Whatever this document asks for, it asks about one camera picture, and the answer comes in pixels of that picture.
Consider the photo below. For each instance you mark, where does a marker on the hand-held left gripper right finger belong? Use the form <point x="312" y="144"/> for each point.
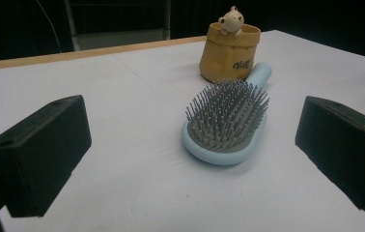
<point x="344" y="151"/>

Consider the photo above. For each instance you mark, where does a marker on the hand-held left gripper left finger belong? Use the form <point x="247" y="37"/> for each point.
<point x="42" y="154"/>

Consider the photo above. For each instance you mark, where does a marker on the light blue hairbrush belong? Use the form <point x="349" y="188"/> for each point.
<point x="225" y="129"/>

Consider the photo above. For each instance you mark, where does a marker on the yellow bag-shaped holder with bear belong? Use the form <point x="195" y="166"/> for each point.
<point x="227" y="53"/>

